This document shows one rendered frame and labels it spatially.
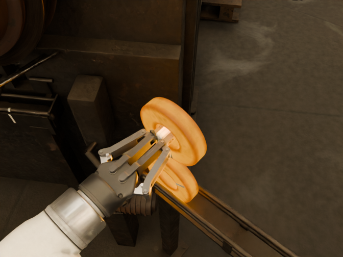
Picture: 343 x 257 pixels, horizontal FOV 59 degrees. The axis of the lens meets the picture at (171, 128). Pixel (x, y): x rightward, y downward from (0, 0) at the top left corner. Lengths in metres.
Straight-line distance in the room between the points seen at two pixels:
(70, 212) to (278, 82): 1.74
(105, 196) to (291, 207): 1.20
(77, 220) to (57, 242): 0.04
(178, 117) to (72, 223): 0.24
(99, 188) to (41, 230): 0.10
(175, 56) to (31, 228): 0.51
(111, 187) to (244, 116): 1.38
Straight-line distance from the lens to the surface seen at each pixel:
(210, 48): 2.21
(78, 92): 0.83
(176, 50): 0.80
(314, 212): 1.62
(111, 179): 0.54
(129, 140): 0.57
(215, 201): 0.75
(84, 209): 0.50
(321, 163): 1.77
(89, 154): 0.94
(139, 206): 0.94
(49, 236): 0.50
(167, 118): 0.54
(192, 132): 0.54
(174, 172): 0.68
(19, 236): 0.51
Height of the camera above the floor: 1.38
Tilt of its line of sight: 54 degrees down
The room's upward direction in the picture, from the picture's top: straight up
